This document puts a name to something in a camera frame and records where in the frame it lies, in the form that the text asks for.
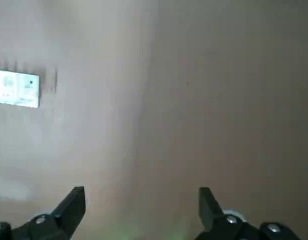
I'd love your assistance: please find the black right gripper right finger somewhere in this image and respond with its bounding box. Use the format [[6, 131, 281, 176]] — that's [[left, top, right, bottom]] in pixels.
[[193, 187, 300, 240]]

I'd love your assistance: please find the white test tube rack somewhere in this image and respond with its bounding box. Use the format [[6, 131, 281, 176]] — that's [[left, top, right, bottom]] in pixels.
[[0, 68, 41, 109]]

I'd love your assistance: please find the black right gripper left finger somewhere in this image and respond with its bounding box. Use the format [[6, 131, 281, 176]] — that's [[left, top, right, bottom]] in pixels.
[[0, 186, 86, 240]]

